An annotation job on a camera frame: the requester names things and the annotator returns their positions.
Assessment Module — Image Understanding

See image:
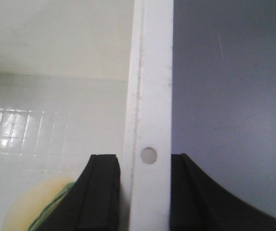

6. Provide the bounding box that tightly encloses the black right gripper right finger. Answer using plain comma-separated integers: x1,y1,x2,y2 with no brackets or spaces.
171,154,276,231

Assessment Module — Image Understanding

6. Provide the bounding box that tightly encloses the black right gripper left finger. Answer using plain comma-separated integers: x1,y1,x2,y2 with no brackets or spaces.
40,154,120,231

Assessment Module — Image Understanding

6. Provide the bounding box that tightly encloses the yellow round plush toy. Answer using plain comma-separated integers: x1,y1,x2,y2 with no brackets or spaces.
2,176,75,231

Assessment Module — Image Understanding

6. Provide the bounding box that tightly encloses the white plastic Totelife crate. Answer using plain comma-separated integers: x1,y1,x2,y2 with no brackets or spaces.
0,0,173,231

